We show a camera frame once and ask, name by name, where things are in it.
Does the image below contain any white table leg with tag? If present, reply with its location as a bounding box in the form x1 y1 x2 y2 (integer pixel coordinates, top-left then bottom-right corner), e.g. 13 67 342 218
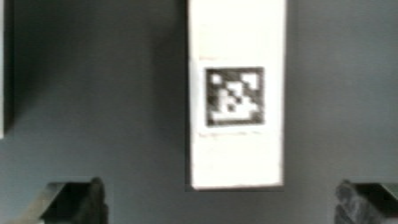
189 0 288 191

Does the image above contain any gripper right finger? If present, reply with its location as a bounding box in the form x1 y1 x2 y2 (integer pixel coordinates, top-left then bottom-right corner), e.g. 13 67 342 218
335 180 398 224

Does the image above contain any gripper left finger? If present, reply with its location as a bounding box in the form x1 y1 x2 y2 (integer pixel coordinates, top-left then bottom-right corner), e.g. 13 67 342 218
38 178 109 224

